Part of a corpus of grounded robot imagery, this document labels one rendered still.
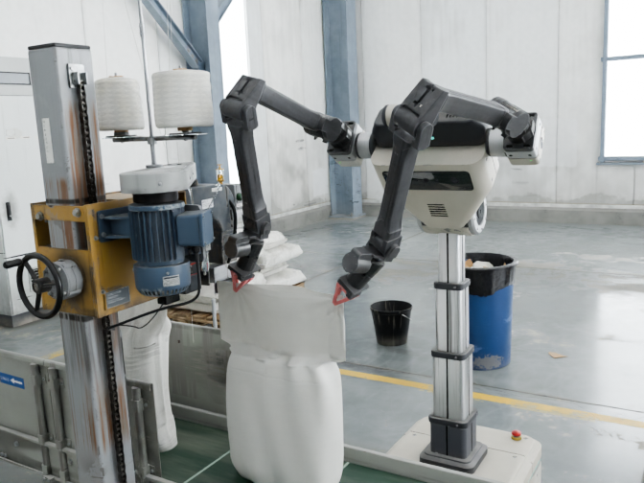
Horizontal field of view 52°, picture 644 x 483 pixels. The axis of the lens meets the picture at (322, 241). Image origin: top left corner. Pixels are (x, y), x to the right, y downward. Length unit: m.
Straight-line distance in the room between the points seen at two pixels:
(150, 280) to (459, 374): 1.18
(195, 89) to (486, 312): 2.64
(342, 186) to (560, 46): 3.85
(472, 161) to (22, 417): 1.90
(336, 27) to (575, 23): 3.54
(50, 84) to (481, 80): 8.59
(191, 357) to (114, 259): 0.98
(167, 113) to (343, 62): 8.94
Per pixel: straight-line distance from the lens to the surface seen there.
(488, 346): 4.13
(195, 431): 2.67
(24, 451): 2.86
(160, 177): 1.74
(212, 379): 2.76
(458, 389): 2.46
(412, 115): 1.59
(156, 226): 1.77
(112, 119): 2.05
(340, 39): 10.78
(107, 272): 1.91
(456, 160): 2.07
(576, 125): 9.75
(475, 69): 10.12
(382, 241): 1.80
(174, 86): 1.86
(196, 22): 8.21
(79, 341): 1.99
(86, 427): 2.09
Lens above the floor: 1.52
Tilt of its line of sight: 10 degrees down
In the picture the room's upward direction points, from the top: 3 degrees counter-clockwise
